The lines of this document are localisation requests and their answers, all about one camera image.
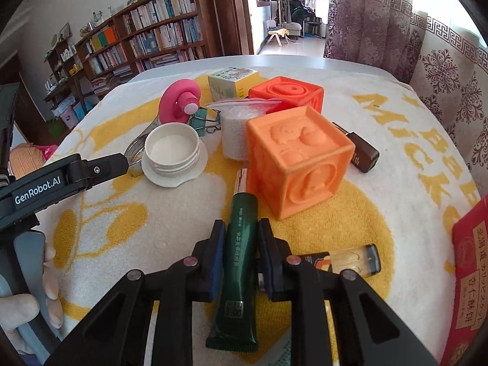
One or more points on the wooden bookshelf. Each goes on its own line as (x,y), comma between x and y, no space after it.
(209,19)

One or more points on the brown wooden door frame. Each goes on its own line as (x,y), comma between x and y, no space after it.
(232,11)

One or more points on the small wooden stool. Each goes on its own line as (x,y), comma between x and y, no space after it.
(280,34)

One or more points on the red tin box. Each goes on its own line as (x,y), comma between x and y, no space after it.
(469,282)

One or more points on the small brown bottle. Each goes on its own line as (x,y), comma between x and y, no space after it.
(364,154)

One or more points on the pink woven item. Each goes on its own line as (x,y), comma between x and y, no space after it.
(26,156)

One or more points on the rows of books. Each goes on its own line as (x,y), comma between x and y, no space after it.
(167,11)

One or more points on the blue storage box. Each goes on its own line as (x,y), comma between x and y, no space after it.
(80,111)

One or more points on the silver metal tool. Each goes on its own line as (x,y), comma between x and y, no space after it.
(135,146)

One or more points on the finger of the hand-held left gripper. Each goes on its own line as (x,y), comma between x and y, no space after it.
(110,166)

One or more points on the red-orange embossed cube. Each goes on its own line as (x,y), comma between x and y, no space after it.
(289,91)

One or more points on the dark shelving unit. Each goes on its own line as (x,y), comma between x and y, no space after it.
(64,68)

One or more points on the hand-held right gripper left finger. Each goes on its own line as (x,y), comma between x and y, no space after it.
(218,267)

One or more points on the yellow white medicine box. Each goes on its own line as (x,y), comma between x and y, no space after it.
(228,84)

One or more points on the light orange embossed cube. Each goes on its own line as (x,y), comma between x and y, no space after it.
(301,160)

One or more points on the white storage box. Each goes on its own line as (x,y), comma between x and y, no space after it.
(64,116)

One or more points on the clear glass vial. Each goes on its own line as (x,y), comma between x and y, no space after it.
(354,261)

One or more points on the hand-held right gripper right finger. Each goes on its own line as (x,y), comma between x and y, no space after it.
(267,263)

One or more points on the dark green cream tube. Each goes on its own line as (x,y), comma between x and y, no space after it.
(240,236)

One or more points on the white round plastic jar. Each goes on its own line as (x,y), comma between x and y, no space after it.
(171,152)

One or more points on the person's left hand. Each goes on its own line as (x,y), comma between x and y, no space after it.
(51,286)

